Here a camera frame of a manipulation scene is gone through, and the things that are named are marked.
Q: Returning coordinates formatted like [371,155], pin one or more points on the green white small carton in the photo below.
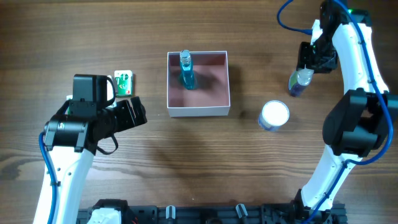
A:
[124,82]

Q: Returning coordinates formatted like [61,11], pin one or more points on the white cardboard box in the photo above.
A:
[211,97]

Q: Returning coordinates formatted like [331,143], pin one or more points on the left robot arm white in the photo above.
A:
[69,144]

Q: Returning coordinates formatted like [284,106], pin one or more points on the teal liquid bottle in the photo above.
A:
[187,74]

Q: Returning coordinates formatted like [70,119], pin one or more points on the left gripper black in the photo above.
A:
[127,112]

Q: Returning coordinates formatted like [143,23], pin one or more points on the cotton buds round container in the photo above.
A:
[274,114]

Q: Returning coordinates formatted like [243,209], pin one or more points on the clear purple soap bottle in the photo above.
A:
[299,80]

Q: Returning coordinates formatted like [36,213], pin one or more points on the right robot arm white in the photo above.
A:
[359,129]

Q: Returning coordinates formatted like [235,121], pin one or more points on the black mounting rail base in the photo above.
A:
[267,213]

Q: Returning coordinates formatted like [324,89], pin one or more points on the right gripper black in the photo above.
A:
[316,62]

